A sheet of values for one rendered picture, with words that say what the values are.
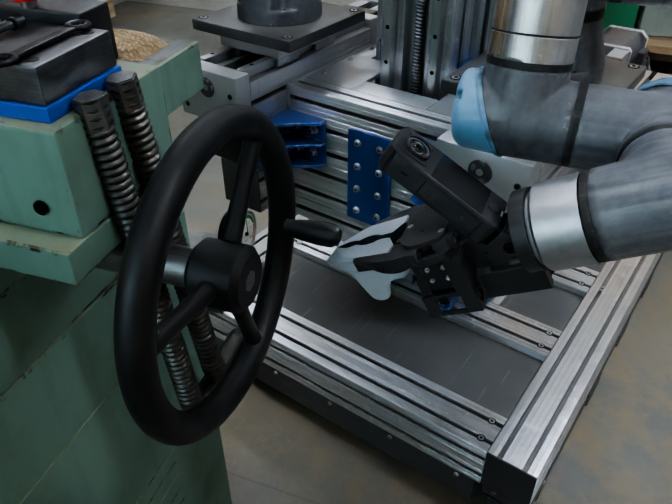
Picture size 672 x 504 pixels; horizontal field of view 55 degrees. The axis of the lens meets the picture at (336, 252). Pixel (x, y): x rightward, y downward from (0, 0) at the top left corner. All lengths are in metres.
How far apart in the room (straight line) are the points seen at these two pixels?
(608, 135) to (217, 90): 0.69
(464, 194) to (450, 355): 0.83
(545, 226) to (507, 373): 0.84
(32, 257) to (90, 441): 0.31
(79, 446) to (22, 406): 0.12
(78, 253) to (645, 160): 0.43
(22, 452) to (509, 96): 0.56
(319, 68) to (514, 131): 0.69
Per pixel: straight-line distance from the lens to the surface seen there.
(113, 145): 0.51
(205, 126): 0.48
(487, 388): 1.30
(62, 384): 0.72
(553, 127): 0.59
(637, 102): 0.60
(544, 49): 0.58
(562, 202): 0.52
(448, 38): 1.12
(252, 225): 0.90
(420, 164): 0.54
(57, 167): 0.50
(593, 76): 0.96
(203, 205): 2.23
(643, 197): 0.51
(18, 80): 0.50
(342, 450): 1.44
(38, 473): 0.74
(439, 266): 0.58
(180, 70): 0.80
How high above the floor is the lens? 1.15
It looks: 36 degrees down
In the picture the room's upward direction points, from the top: straight up
